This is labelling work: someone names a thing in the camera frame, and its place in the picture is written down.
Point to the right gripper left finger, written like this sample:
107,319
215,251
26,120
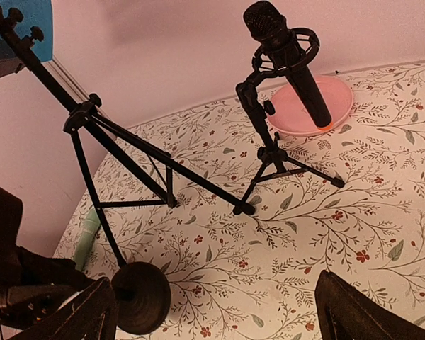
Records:
56,312

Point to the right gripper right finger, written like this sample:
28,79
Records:
343,312

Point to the black round-base mic stand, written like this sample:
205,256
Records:
141,290

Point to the teal toy microphone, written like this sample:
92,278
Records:
89,229

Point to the black microphone orange end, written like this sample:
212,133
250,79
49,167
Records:
283,52

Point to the black tripod music stand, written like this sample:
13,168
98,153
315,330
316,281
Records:
85,115

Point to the pink plastic plate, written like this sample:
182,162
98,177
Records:
308,113

